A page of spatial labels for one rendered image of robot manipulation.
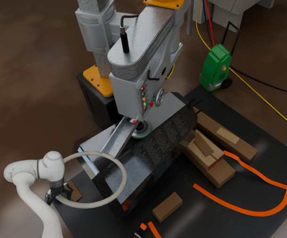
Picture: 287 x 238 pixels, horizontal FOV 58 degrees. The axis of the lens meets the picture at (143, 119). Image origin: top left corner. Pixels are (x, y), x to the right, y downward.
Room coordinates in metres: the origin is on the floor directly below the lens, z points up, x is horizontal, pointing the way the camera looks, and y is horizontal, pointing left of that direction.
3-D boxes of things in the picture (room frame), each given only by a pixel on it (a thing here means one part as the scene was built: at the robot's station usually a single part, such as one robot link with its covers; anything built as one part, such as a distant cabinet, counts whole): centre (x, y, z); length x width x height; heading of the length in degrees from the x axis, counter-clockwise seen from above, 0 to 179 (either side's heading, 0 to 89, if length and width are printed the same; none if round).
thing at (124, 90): (1.38, 0.00, 1.32); 0.36 x 0.22 x 0.45; 147
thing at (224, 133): (1.54, -0.93, 0.13); 0.25 x 0.10 x 0.01; 41
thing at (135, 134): (1.31, 0.04, 0.87); 0.21 x 0.21 x 0.01
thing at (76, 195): (1.18, 0.88, 0.02); 0.25 x 0.10 x 0.01; 33
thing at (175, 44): (1.87, -0.31, 1.34); 0.19 x 0.19 x 0.20
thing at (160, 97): (1.35, -0.12, 1.20); 0.15 x 0.10 x 0.15; 147
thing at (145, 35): (1.61, -0.15, 1.62); 0.96 x 0.25 x 0.17; 147
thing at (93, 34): (2.06, 0.09, 1.36); 0.74 x 0.34 x 0.25; 64
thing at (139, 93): (1.19, -0.01, 1.37); 0.08 x 0.03 x 0.28; 147
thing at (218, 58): (2.50, -1.06, 0.43); 0.35 x 0.35 x 0.87; 18
